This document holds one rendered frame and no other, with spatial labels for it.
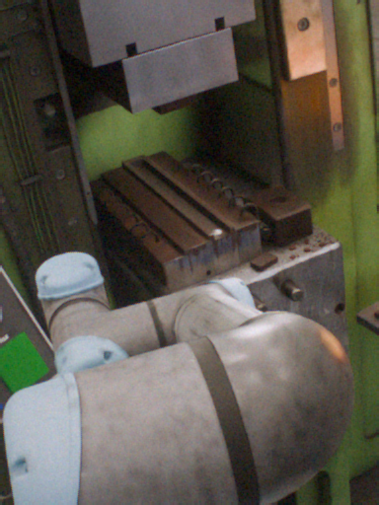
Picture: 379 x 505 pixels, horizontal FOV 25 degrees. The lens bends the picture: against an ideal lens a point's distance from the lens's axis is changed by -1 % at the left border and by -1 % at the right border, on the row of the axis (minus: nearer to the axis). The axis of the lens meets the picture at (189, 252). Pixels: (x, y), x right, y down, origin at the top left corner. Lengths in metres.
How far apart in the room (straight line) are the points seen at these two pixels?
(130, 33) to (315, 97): 0.52
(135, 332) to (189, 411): 0.41
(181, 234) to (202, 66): 0.34
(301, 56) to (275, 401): 1.24
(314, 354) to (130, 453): 0.13
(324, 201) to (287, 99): 0.26
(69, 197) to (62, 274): 0.62
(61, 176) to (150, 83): 0.27
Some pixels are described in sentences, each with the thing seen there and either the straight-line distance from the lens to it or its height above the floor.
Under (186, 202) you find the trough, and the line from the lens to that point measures 1.72.
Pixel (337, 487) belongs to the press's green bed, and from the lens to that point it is 2.07.
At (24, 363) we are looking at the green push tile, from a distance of 1.34.
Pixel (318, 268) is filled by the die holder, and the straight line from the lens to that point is 1.65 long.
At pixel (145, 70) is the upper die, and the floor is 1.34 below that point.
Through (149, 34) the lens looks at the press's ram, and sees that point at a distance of 1.39.
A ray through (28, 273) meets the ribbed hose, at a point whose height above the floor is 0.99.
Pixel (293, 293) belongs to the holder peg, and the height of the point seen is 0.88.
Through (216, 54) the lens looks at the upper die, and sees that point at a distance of 1.45.
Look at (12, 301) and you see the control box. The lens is 1.35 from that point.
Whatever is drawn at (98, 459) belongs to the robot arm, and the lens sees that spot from 0.50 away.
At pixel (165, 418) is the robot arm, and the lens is 0.50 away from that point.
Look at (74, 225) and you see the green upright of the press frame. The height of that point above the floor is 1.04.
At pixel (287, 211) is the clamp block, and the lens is 1.64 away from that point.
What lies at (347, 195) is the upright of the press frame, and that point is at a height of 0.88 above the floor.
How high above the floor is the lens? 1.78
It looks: 31 degrees down
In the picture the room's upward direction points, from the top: 10 degrees counter-clockwise
